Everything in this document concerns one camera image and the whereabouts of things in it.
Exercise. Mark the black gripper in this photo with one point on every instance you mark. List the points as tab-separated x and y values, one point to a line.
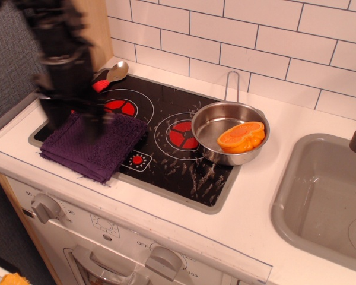
68	87

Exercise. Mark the purple towel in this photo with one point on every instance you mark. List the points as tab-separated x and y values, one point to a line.
98	160

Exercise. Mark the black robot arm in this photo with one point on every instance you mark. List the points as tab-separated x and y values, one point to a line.
44	55

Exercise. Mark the grey left timer knob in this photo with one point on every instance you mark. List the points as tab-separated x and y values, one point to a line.
45	208

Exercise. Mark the black toy stovetop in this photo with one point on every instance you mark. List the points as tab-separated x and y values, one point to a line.
167	161

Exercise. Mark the stainless steel pan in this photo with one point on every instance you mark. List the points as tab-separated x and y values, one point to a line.
211	121

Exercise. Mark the grey oven temperature knob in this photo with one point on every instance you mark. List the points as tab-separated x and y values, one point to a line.
164	262

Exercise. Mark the orange toy pepper half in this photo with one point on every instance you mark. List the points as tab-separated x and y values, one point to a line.
242	137

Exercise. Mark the orange object bottom left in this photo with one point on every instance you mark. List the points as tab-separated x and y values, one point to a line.
14	279

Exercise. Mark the grey toy sink basin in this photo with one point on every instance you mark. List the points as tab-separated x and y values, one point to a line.
315	206

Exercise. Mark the red handled metal spoon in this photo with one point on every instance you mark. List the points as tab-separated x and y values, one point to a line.
118	72

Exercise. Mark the wooden side post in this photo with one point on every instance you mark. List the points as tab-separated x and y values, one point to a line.
96	30

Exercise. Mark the grey oven door handle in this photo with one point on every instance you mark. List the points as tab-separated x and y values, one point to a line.
93	271

